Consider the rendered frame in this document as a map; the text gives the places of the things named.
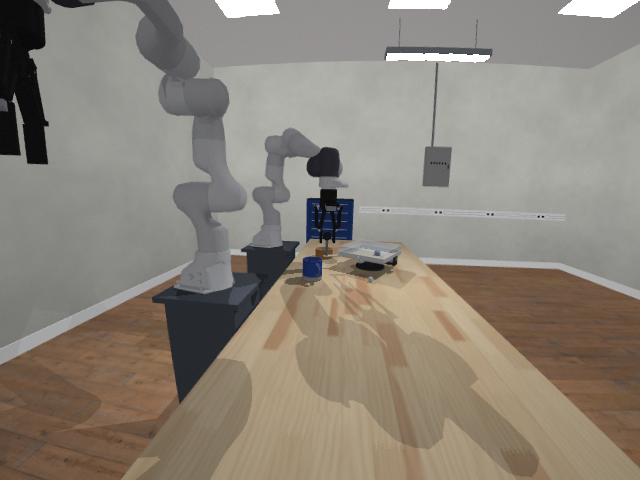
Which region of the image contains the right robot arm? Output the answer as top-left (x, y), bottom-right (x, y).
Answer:
top-left (51, 0), bottom-right (247, 294)

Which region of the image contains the blue mug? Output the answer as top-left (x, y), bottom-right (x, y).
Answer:
top-left (303, 256), bottom-right (322, 282)

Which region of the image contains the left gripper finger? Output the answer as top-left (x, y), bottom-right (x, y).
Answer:
top-left (314, 205), bottom-right (326, 243)
top-left (330, 206), bottom-right (343, 243)

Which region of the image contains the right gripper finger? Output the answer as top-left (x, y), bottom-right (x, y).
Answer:
top-left (0, 23), bottom-right (30, 156)
top-left (15, 58), bottom-right (49, 164)

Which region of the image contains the brown tape roll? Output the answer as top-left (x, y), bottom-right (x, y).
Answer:
top-left (315, 247), bottom-right (333, 259)

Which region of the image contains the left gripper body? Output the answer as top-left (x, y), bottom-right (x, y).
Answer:
top-left (319, 189), bottom-right (337, 211)

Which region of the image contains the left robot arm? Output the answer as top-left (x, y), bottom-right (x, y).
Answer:
top-left (249, 128), bottom-right (349, 248)

